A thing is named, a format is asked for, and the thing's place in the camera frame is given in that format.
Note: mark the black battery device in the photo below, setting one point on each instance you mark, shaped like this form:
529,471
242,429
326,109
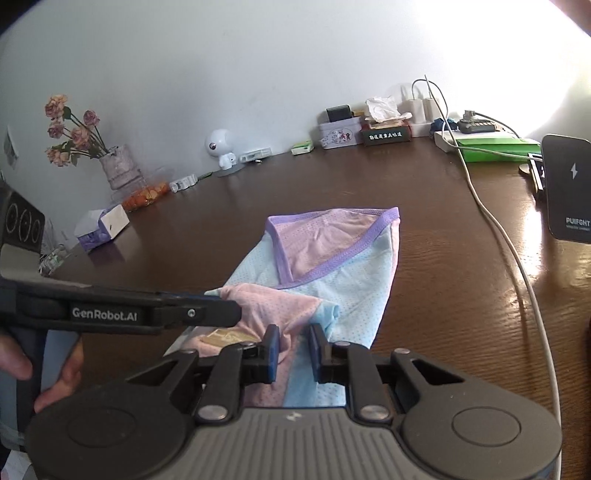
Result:
478,124

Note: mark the pink and blue mesh garment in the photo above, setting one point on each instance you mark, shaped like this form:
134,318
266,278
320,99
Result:
341,286

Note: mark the clear plastic packet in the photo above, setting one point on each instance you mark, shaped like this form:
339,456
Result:
55,261

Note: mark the white plastic clip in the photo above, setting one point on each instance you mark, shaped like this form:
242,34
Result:
182,183

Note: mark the white printed tin box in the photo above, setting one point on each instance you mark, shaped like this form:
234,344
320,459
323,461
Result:
339,134

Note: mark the purple tissue box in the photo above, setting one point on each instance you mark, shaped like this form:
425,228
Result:
108,226

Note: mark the white robot-shaped figure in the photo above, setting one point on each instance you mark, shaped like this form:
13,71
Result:
219,141

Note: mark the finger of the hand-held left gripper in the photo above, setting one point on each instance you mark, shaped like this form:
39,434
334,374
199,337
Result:
203,314
194,297

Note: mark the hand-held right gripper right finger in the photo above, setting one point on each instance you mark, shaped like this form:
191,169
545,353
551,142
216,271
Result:
316,350

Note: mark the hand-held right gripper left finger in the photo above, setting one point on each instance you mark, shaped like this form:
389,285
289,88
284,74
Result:
273,350

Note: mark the person's left hand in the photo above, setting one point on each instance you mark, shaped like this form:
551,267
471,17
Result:
64,378

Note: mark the small green packet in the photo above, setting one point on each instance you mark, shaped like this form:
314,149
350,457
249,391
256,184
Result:
302,147

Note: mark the white power strip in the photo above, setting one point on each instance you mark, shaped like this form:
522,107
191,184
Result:
422,130

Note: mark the flat green box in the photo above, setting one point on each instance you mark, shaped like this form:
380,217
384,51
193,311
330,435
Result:
498,150

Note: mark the white rectangular device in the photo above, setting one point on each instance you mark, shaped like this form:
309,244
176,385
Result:
255,154

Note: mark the white plug charger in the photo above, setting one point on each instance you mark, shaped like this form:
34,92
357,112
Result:
414,110
432,110

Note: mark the flat white box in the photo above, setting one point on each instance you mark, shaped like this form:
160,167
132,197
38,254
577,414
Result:
443,141

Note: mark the crumpled white tissue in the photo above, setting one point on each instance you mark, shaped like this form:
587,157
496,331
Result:
381,108

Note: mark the speckled white vase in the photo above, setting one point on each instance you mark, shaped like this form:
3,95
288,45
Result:
119,166

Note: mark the clear container with orange fruit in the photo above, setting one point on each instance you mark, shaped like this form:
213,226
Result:
145,196

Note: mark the small blue item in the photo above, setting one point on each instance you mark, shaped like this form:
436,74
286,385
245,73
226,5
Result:
438,125

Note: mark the dark green box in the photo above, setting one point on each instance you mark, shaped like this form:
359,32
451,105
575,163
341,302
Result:
387,135

